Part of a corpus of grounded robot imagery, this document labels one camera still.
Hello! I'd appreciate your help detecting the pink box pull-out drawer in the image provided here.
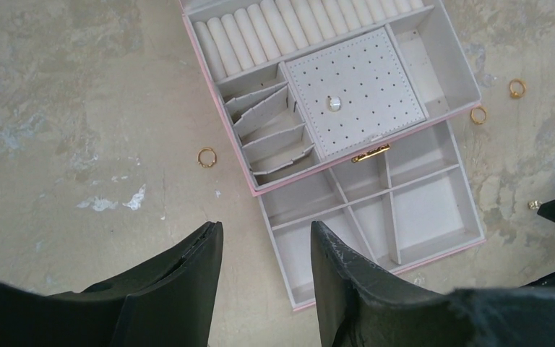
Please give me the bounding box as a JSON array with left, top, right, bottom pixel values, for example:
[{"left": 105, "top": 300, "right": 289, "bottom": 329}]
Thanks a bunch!
[{"left": 259, "top": 121, "right": 485, "bottom": 311}]

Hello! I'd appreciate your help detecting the pearl stud earring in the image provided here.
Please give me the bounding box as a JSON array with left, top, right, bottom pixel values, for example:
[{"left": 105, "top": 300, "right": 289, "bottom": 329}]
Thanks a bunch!
[{"left": 327, "top": 96, "right": 343, "bottom": 112}]

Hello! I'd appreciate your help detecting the gold stud earring lower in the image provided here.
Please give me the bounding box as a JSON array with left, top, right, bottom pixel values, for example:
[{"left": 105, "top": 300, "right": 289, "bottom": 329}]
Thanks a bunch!
[{"left": 528, "top": 200, "right": 543, "bottom": 210}]

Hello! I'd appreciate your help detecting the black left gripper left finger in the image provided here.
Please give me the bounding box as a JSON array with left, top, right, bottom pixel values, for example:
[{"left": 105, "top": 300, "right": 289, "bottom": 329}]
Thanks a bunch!
[{"left": 0, "top": 222, "right": 223, "bottom": 346}]

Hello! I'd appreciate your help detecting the gold ring with beads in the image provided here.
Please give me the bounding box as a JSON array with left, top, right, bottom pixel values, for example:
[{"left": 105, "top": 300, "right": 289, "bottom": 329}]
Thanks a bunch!
[{"left": 197, "top": 147, "right": 218, "bottom": 168}]

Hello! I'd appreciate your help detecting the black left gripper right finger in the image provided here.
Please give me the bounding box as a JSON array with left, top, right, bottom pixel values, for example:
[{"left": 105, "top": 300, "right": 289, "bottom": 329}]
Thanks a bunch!
[{"left": 310, "top": 221, "right": 555, "bottom": 346}]

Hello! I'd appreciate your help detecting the pink jewelry box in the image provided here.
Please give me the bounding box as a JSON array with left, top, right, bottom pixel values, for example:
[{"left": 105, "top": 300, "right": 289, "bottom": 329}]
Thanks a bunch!
[{"left": 180, "top": 1, "right": 481, "bottom": 197}]

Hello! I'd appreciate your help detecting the gold ring right of box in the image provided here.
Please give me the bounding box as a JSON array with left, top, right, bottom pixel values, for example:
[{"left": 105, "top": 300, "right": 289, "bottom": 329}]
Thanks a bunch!
[{"left": 508, "top": 78, "right": 528, "bottom": 100}]

